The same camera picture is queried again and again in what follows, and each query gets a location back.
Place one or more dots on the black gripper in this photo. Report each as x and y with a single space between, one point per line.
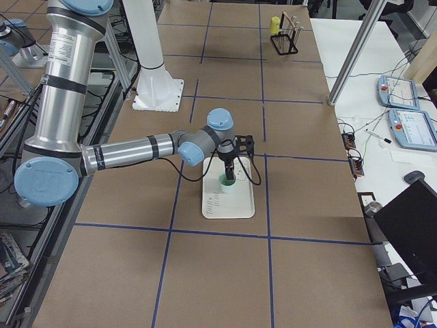
227 157

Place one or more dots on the light green cup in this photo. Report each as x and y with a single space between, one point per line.
226 185

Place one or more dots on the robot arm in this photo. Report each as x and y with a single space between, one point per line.
53 160

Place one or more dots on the cream bear serving tray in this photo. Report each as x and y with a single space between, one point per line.
239 204

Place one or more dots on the silver metal cup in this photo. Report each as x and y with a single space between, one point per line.
372 208

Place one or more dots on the yellow cup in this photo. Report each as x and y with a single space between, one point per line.
275 22

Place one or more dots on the orange black connector box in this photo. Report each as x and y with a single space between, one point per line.
349 140

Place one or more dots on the black marker pen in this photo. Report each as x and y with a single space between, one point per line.
373 134

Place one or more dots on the upper teach pendant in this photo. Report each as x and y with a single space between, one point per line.
397 92

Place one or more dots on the teach pendant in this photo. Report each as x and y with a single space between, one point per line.
397 92
412 129

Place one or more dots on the black monitor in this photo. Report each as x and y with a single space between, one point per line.
409 223

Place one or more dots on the lower teach pendant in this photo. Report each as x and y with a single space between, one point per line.
412 129

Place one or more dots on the stack of magazines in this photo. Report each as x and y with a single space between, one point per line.
14 266

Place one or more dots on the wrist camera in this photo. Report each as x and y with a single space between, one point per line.
244 144

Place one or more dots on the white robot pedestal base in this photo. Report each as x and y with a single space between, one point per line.
156 89

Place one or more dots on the aluminium frame post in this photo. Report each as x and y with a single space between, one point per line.
375 10

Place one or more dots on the black wire cup rack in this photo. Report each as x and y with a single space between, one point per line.
285 42

